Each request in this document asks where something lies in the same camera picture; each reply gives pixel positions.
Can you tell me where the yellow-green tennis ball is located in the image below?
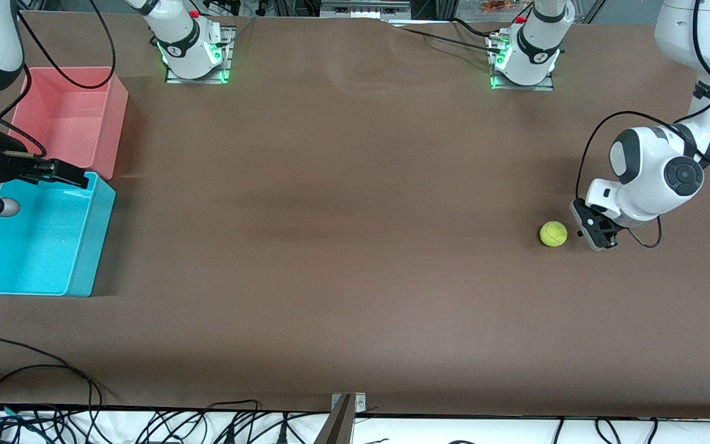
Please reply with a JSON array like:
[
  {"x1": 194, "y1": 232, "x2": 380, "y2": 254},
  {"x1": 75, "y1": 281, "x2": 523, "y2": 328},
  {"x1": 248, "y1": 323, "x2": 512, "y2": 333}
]
[{"x1": 539, "y1": 221, "x2": 568, "y2": 248}]

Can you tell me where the pink plastic bin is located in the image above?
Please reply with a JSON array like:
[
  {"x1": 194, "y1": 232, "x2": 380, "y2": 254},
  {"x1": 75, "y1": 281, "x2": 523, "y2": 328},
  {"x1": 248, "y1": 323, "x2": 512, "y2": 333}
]
[{"x1": 0, "y1": 67, "x2": 129, "y2": 181}]

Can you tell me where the blue plastic bin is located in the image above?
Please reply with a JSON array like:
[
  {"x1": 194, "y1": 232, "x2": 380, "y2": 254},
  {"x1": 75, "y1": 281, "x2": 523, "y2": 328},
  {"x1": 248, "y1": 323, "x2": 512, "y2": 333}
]
[{"x1": 0, "y1": 171, "x2": 116, "y2": 298}]

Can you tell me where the grey metal strut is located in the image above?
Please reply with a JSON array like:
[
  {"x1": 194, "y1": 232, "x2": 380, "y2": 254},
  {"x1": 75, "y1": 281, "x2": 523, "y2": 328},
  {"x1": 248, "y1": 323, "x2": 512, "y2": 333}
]
[{"x1": 313, "y1": 395, "x2": 356, "y2": 444}]

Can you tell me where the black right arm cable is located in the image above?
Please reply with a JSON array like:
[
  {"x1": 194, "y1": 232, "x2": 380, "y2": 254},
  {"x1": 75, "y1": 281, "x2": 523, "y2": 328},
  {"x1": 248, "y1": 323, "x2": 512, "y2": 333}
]
[{"x1": 0, "y1": 0, "x2": 116, "y2": 158}]

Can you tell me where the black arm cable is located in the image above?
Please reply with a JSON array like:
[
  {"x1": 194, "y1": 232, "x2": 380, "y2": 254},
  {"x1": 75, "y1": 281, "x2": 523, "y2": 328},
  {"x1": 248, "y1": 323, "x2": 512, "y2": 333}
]
[
  {"x1": 576, "y1": 0, "x2": 710, "y2": 249},
  {"x1": 0, "y1": 0, "x2": 116, "y2": 158}
]

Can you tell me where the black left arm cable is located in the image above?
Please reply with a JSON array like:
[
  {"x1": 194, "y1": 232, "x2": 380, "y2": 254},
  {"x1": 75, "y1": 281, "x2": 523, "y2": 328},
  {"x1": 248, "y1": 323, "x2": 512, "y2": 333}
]
[{"x1": 576, "y1": 0, "x2": 710, "y2": 249}]

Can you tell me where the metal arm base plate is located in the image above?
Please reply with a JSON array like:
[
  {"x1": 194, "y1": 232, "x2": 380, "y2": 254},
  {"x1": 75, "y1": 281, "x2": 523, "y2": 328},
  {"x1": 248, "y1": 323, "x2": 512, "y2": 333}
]
[
  {"x1": 491, "y1": 31, "x2": 555, "y2": 92},
  {"x1": 165, "y1": 26, "x2": 235, "y2": 84}
]

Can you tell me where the black cable on table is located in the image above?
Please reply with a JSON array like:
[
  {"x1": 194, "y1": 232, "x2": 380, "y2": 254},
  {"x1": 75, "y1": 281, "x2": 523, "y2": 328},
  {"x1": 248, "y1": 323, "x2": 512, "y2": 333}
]
[{"x1": 392, "y1": 17, "x2": 507, "y2": 53}]

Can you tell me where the metal table edge bracket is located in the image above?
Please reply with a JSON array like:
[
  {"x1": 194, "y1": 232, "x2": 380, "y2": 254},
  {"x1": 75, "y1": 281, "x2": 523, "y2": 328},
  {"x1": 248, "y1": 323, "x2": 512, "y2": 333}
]
[{"x1": 330, "y1": 393, "x2": 367, "y2": 415}]

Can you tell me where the silver aluminium frame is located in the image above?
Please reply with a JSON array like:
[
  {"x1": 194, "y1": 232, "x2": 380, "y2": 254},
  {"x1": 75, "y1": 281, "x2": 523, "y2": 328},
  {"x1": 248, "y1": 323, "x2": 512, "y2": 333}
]
[{"x1": 320, "y1": 0, "x2": 412, "y2": 20}]

